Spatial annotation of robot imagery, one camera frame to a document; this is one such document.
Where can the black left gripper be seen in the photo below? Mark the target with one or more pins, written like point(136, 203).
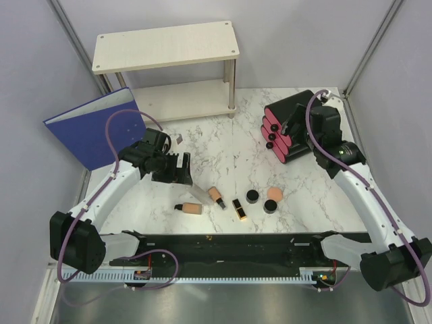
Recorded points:
point(181, 175)

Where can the white two-tier wooden shelf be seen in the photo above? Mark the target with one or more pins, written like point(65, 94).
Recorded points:
point(169, 47)

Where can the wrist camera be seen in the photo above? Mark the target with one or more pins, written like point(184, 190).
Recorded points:
point(325, 123)
point(157, 139)

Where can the round beige cream bottle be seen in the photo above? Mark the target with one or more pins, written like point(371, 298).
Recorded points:
point(216, 197)

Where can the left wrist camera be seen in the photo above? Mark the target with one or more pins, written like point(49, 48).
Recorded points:
point(157, 139)

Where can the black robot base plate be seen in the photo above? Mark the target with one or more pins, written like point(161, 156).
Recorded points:
point(229, 254)

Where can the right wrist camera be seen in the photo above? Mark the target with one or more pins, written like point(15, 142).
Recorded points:
point(325, 123)

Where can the blue ring binder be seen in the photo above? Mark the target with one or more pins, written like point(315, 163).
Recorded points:
point(82, 129)

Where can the black round jar right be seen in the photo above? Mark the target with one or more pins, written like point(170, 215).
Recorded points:
point(270, 206)

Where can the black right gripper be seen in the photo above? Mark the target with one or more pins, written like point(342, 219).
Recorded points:
point(300, 119)

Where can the black round jar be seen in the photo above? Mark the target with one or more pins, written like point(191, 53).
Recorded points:
point(270, 206)
point(252, 196)

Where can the pink top drawer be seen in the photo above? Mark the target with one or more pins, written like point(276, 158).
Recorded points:
point(273, 125)

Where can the black gold lipstick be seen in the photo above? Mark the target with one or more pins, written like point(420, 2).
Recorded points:
point(239, 209)

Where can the white slotted cable duct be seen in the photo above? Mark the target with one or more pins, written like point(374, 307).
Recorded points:
point(130, 275)

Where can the peach makeup sponge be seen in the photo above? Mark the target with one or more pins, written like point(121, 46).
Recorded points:
point(275, 193)

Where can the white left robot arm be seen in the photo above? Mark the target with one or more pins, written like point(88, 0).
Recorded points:
point(75, 238)

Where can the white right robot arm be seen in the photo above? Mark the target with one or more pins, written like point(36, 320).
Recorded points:
point(394, 254)

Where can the pink bottom drawer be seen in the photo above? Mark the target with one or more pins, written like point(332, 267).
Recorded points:
point(272, 144)

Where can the square beige foundation bottle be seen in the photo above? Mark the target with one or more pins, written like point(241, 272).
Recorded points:
point(190, 208)

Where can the black round jar left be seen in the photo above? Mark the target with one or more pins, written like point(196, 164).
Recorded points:
point(252, 196)

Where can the black drawer organizer cabinet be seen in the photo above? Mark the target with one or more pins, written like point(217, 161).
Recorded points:
point(279, 108)

